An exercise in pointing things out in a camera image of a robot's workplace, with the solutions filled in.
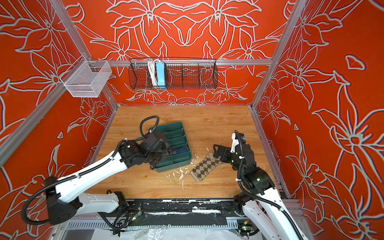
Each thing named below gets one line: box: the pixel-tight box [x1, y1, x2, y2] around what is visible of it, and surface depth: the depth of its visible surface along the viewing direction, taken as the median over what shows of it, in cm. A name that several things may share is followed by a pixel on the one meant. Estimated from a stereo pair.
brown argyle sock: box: [190, 152, 223, 183], surface depth 87 cm
